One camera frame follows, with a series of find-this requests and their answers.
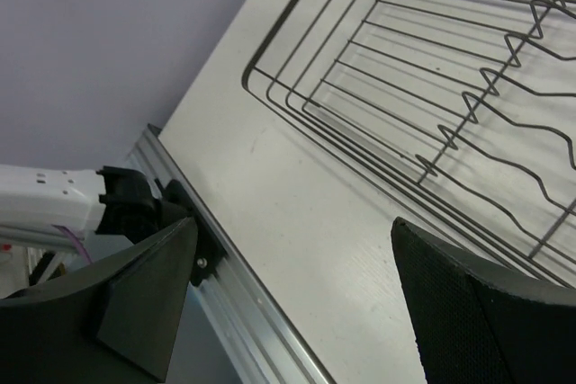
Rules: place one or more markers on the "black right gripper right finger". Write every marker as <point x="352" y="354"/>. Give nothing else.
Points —
<point x="479" y="322"/>

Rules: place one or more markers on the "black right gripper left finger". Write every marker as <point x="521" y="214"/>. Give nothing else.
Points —
<point x="113" y="321"/>

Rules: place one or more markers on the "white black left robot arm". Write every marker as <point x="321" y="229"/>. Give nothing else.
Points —
<point x="109" y="201"/>

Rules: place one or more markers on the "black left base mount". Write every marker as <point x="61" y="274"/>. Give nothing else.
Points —
<point x="175" y="203"/>

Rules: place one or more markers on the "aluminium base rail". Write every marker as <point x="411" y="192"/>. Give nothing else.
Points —
<point x="259" y="339"/>

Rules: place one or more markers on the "grey wire dish rack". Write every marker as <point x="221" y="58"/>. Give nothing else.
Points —
<point x="463" y="110"/>

